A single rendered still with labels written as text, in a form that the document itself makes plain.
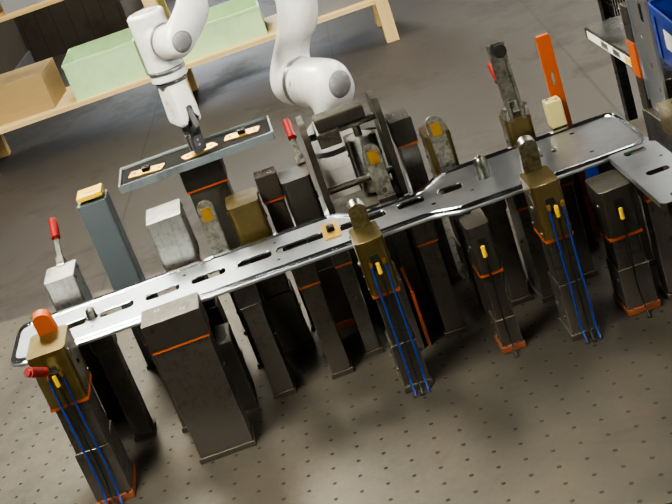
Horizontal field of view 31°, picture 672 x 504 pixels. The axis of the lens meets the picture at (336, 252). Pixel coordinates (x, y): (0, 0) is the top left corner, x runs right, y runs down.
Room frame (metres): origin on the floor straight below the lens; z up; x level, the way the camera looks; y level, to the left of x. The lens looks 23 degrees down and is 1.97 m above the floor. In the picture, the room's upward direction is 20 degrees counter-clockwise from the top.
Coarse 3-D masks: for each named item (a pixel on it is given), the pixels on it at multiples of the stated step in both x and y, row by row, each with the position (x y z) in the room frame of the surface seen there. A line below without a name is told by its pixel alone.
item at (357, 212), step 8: (352, 200) 2.24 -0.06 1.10; (360, 200) 2.24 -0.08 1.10; (352, 208) 2.22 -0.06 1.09; (360, 208) 2.22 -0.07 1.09; (352, 216) 2.23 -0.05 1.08; (360, 216) 2.23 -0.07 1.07; (368, 216) 2.23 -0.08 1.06; (352, 224) 2.23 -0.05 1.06; (360, 224) 2.23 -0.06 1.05; (368, 224) 2.23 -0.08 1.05
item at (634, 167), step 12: (648, 144) 2.25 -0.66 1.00; (660, 144) 2.23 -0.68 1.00; (612, 156) 2.25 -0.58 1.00; (624, 156) 2.23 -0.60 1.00; (636, 156) 2.21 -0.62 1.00; (648, 156) 2.19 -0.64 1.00; (660, 156) 2.17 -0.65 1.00; (624, 168) 2.18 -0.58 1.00; (636, 168) 2.16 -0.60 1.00; (648, 168) 2.14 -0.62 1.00; (636, 180) 2.10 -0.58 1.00; (648, 180) 2.09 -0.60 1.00; (660, 180) 2.07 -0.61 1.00; (648, 192) 2.04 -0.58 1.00; (660, 192) 2.02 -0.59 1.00
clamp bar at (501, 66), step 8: (488, 48) 2.53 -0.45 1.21; (496, 48) 2.51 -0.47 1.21; (504, 48) 2.51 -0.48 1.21; (496, 56) 2.51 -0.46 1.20; (504, 56) 2.53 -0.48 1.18; (496, 64) 2.53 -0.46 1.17; (504, 64) 2.54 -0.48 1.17; (496, 72) 2.52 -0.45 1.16; (504, 72) 2.53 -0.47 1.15; (512, 72) 2.52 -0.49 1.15; (496, 80) 2.54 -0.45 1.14; (504, 80) 2.53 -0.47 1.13; (512, 80) 2.52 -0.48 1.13; (504, 88) 2.53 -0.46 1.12; (512, 88) 2.53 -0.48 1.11; (504, 96) 2.52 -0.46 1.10; (512, 96) 2.52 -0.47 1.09; (504, 104) 2.53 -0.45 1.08; (520, 104) 2.51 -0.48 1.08; (520, 112) 2.52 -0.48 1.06; (512, 120) 2.51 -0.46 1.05
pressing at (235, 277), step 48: (576, 144) 2.37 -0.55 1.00; (624, 144) 2.29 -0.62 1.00; (432, 192) 2.39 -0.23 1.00; (480, 192) 2.31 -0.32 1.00; (288, 240) 2.41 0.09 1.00; (336, 240) 2.32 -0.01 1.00; (144, 288) 2.43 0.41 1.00; (192, 288) 2.34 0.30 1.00; (240, 288) 2.29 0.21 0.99; (96, 336) 2.29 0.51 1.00
